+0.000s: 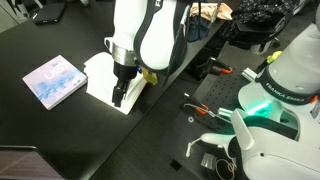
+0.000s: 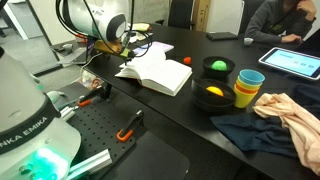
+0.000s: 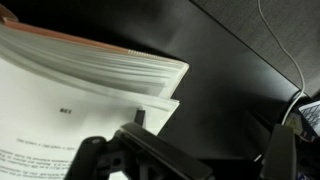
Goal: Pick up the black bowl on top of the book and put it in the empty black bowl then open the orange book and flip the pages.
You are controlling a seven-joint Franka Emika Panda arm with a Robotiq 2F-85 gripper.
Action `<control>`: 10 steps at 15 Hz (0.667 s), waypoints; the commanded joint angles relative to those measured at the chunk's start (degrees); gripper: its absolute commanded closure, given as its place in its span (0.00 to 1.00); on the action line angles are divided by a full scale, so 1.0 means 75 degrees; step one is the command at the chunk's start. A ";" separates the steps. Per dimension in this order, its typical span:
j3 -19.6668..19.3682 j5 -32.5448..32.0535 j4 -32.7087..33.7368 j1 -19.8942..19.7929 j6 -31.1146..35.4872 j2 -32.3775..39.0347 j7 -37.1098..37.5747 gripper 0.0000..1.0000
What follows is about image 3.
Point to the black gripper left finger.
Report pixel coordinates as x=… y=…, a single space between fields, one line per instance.
x=166 y=153

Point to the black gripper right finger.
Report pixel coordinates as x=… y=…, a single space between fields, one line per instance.
x=280 y=153

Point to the orange robotics textbook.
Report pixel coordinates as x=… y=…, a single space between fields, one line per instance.
x=50 y=133

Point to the silver laptop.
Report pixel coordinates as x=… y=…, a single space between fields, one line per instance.
x=311 y=115

